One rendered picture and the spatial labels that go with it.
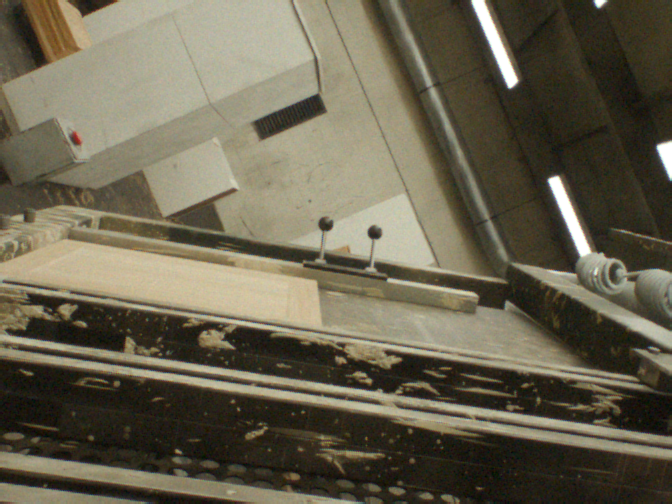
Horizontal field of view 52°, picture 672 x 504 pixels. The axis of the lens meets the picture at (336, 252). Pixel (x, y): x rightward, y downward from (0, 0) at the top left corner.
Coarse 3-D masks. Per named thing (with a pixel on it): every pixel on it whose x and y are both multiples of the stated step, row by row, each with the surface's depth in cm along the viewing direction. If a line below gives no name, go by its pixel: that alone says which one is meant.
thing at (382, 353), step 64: (0, 320) 85; (64, 320) 86; (128, 320) 86; (192, 320) 87; (256, 320) 91; (384, 384) 89; (448, 384) 90; (512, 384) 90; (576, 384) 91; (640, 384) 95
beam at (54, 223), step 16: (48, 208) 171; (64, 208) 175; (80, 208) 180; (16, 224) 141; (48, 224) 148; (64, 224) 151; (80, 224) 161; (96, 224) 174; (16, 240) 125; (32, 240) 132; (48, 240) 141; (0, 256) 118; (16, 256) 125
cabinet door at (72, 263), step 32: (32, 256) 129; (64, 256) 134; (96, 256) 140; (128, 256) 146; (160, 256) 151; (96, 288) 113; (128, 288) 119; (160, 288) 123; (192, 288) 127; (224, 288) 132; (256, 288) 137; (288, 288) 143; (288, 320) 115; (320, 320) 119
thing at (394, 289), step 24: (96, 240) 154; (120, 240) 154; (144, 240) 155; (240, 264) 156; (264, 264) 157; (288, 264) 158; (336, 288) 158; (360, 288) 159; (384, 288) 159; (408, 288) 159; (432, 288) 160
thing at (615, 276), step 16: (624, 240) 127; (640, 240) 121; (656, 240) 116; (592, 256) 124; (576, 272) 126; (592, 272) 119; (608, 272) 124; (624, 272) 118; (640, 272) 114; (656, 272) 104; (592, 288) 120; (608, 288) 121; (640, 288) 104; (656, 288) 100; (656, 304) 100
